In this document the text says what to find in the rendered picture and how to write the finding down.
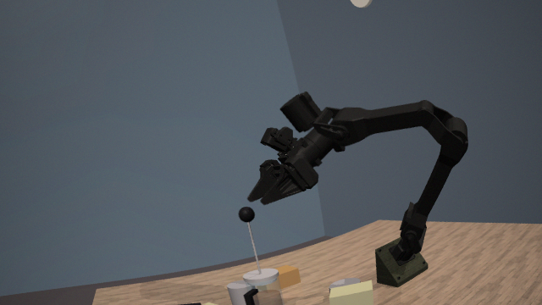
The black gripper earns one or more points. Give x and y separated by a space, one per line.
293 175

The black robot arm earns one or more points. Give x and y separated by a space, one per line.
351 125

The glass french press with black handle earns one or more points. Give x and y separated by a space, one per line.
263 285

